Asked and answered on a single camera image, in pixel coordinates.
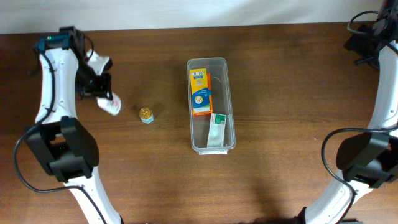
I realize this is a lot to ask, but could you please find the white lotion bottle clear cap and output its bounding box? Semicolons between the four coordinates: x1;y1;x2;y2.
96;93;122;116

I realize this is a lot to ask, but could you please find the small jar gold lid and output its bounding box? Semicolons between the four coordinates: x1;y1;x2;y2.
139;107;154;124

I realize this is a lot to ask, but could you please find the yellow blue medicine box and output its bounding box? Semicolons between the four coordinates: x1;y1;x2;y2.
189;68;213;116

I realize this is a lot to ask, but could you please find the orange red medicine box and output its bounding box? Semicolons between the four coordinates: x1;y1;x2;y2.
192;73;213;116

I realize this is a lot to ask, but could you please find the white green medicine box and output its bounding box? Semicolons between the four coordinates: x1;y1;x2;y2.
207;113;227;148

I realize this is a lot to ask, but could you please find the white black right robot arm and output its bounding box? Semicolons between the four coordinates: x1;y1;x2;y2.
292;0;397;224

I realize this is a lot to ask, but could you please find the clear plastic container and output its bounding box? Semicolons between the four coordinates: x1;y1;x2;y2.
187;57;236;155

